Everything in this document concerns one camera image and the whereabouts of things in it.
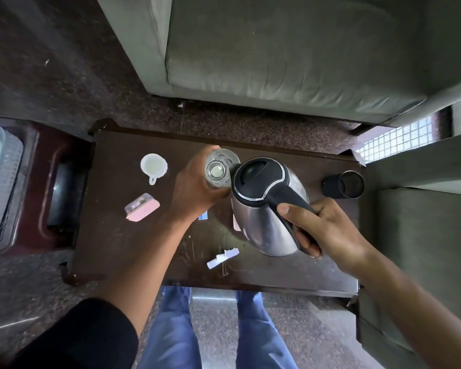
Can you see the person's left hand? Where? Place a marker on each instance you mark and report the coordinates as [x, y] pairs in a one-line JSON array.
[[194, 188]]

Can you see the person's right hand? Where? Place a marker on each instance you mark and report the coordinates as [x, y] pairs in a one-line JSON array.
[[328, 230]]

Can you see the person's right thumb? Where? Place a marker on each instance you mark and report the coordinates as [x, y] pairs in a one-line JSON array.
[[294, 213]]

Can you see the person's left fingers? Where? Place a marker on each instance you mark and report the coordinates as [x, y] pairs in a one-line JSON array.
[[215, 190]]

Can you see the clear drinking glass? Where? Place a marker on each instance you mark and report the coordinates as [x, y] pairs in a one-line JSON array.
[[219, 169]]

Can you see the steel electric kettle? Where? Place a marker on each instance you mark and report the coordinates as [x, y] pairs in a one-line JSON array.
[[267, 205]]

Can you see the person's right forearm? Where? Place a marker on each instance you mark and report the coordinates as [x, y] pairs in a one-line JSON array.
[[411, 311]]

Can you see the person's left forearm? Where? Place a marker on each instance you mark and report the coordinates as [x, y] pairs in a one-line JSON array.
[[150, 268]]

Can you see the blue small packet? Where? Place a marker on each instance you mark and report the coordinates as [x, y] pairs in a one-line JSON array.
[[203, 215]]

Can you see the pink sachet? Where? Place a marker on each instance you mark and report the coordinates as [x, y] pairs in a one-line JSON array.
[[236, 222]]

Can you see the black steel tumbler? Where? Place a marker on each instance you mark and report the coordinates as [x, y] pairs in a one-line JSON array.
[[344, 185]]

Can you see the white measuring cup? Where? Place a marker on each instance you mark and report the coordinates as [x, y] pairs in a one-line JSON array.
[[153, 167]]

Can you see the white torn wrapper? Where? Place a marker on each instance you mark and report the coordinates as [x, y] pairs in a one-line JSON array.
[[222, 258]]

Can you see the pink small box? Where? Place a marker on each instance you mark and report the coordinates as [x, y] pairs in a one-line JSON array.
[[142, 207]]

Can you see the dark wooden coffee table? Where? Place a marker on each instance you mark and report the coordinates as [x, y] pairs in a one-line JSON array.
[[138, 242]]

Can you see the grey-green armchair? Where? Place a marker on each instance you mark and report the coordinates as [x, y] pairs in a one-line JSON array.
[[422, 226]]

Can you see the person's blue jeans legs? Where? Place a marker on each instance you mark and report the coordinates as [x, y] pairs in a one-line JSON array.
[[215, 330]]

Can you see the grey-green sofa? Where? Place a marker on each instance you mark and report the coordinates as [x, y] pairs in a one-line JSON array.
[[284, 53]]

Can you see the dark wooden side chair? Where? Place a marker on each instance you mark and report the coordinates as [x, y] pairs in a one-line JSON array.
[[50, 188]]

